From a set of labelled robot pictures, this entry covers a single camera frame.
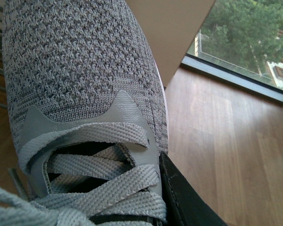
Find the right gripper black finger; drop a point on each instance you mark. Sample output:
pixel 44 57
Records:
pixel 184 206

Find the right floor window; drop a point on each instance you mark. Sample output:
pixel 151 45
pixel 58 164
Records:
pixel 241 41

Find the grey knit sneaker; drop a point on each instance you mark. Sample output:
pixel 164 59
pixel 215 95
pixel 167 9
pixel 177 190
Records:
pixel 87 114

